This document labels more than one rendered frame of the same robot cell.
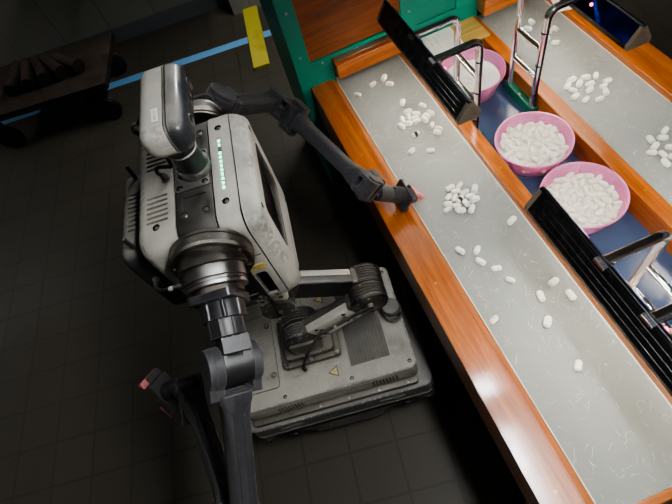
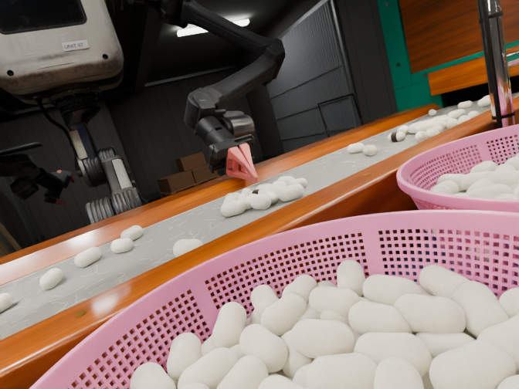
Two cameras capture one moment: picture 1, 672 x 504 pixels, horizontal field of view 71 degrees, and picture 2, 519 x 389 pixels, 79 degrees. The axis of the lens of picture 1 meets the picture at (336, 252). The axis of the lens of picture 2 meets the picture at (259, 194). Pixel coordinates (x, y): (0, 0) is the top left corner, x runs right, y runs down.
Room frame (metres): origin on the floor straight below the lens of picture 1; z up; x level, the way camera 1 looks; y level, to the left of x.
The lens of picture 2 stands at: (0.67, -0.89, 0.85)
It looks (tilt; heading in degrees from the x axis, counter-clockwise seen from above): 12 degrees down; 62
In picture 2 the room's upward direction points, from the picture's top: 17 degrees counter-clockwise
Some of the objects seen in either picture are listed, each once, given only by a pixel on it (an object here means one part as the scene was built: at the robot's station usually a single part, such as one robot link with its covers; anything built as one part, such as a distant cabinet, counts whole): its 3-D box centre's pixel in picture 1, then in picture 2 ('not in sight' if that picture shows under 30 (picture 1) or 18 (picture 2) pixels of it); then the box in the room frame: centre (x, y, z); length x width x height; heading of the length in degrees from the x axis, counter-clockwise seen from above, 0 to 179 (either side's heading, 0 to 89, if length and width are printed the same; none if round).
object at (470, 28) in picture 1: (446, 41); not in sight; (1.66, -0.78, 0.77); 0.33 x 0.15 x 0.01; 92
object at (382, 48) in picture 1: (367, 55); (488, 68); (1.70, -0.44, 0.83); 0.30 x 0.06 x 0.07; 92
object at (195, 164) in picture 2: not in sight; (186, 174); (2.60, 5.68, 0.35); 1.25 x 0.97 x 0.70; 173
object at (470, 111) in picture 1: (423, 55); not in sight; (1.26, -0.52, 1.08); 0.62 x 0.08 x 0.07; 2
